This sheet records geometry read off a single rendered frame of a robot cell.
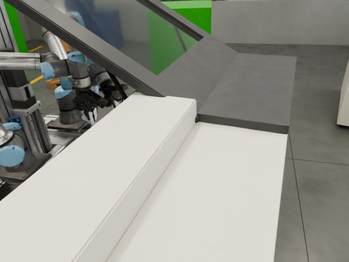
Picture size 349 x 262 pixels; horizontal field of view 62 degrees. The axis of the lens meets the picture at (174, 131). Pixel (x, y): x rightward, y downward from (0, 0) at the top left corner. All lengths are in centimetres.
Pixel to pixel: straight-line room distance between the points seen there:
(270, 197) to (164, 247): 26
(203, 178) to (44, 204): 35
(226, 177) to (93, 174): 31
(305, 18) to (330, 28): 62
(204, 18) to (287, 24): 358
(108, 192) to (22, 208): 16
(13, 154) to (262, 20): 696
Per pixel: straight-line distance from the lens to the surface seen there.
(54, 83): 568
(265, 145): 85
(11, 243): 56
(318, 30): 796
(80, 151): 72
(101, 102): 140
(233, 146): 83
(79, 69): 137
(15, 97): 181
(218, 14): 781
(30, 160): 168
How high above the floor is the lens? 193
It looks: 31 degrees down
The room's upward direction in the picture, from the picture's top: 3 degrees counter-clockwise
